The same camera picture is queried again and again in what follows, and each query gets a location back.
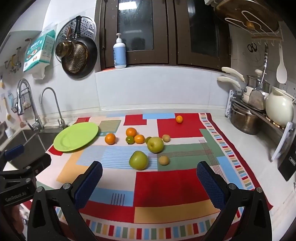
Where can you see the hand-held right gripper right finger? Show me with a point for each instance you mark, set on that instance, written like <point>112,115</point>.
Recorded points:
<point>210,185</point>

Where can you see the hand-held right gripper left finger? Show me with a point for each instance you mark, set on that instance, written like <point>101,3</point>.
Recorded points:
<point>90,183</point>

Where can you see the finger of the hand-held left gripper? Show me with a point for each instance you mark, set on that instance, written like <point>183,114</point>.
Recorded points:
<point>37,162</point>
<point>14,153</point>

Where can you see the green plate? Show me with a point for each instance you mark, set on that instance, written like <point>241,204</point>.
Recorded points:
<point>74,136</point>

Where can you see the small orange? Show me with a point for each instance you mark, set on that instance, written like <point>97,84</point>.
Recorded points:
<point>179,119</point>
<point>110,138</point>

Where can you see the green apple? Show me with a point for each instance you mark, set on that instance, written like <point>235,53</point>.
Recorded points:
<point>138,160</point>

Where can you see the small green citrus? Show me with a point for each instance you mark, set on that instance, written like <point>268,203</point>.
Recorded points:
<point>147,139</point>
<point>129,139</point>

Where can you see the yellow-green apple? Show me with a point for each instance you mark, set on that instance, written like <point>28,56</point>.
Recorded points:
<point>155,144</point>

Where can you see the steel kitchen sink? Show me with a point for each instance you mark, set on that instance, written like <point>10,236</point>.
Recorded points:
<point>25,139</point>

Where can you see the chrome spring faucet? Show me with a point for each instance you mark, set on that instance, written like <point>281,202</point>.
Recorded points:
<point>34,115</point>

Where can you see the colourful patterned cloth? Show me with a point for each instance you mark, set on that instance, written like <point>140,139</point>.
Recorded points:
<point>166,185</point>

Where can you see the chrome gooseneck faucet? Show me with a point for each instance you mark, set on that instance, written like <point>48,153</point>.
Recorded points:
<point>62,121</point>

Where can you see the large orange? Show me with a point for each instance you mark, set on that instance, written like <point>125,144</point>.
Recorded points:
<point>131,132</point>

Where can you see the medium orange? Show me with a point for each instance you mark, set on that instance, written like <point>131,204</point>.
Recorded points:
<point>139,139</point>

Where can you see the stainless steel pot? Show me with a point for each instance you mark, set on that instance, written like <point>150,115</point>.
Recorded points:
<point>244,120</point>

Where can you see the black box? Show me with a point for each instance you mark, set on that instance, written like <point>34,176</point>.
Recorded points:
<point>288,164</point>

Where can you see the metal dish rack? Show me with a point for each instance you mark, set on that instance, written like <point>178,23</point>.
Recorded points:
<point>232,104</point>

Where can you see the white pot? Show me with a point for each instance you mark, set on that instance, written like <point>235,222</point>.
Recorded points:
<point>246,95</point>

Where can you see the steel ladle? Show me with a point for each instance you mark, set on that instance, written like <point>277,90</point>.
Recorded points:
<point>256,99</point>

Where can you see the white ceramic pitcher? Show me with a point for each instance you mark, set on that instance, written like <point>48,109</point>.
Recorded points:
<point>278,106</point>

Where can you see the teal paper towel pack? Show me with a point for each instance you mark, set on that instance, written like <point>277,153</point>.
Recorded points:
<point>39,51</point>

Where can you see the brass mesh strainer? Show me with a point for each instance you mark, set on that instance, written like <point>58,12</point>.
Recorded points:
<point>76,59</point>

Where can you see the steel lid white knob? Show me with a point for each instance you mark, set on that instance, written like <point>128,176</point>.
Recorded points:
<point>253,80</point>

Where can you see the small brass pot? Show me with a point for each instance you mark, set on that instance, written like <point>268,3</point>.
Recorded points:
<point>63,48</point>

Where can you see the black frying pan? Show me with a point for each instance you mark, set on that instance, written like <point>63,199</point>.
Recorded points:
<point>92,53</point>

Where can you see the blue white pump bottle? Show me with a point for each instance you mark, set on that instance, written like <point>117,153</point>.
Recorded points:
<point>119,53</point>

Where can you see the white rice paddle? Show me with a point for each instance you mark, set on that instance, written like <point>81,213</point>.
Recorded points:
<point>281,71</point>

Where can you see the black scissors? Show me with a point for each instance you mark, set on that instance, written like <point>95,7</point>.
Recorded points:
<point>252,47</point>

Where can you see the perforated metal steamer plate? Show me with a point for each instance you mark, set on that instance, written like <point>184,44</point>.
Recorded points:
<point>89,25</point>

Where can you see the round wooden cutting board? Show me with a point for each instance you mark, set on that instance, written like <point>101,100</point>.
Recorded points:
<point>222,11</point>

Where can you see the white wall holder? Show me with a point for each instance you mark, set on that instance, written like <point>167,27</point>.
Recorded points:
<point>40,74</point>

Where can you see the dark brown window frame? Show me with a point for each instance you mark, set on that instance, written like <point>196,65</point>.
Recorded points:
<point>182,34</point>
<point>161,34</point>

